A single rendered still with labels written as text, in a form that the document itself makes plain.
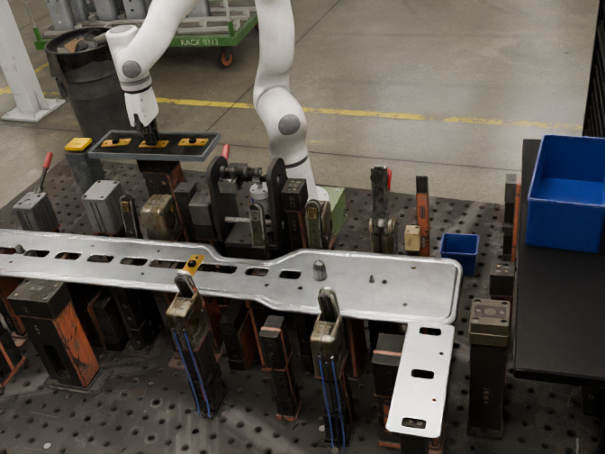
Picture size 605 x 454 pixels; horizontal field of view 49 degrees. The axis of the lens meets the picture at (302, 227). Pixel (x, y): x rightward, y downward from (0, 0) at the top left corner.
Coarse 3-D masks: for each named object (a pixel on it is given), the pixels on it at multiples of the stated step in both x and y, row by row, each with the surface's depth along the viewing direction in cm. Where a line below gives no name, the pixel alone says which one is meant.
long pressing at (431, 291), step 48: (0, 240) 193; (48, 240) 189; (96, 240) 186; (144, 240) 183; (144, 288) 167; (240, 288) 161; (288, 288) 159; (336, 288) 157; (384, 288) 154; (432, 288) 152
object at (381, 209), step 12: (372, 168) 157; (384, 168) 156; (372, 180) 155; (384, 180) 157; (372, 192) 160; (384, 192) 159; (372, 204) 161; (384, 204) 160; (384, 216) 162; (384, 228) 163
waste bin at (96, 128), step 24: (48, 48) 426; (72, 48) 421; (96, 48) 410; (72, 72) 416; (96, 72) 418; (72, 96) 432; (96, 96) 428; (120, 96) 437; (96, 120) 438; (120, 120) 444
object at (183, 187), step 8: (184, 184) 185; (192, 184) 185; (176, 192) 183; (184, 192) 182; (192, 192) 184; (176, 200) 185; (184, 200) 184; (184, 208) 186; (184, 216) 188; (192, 224) 189; (192, 232) 191; (192, 240) 193
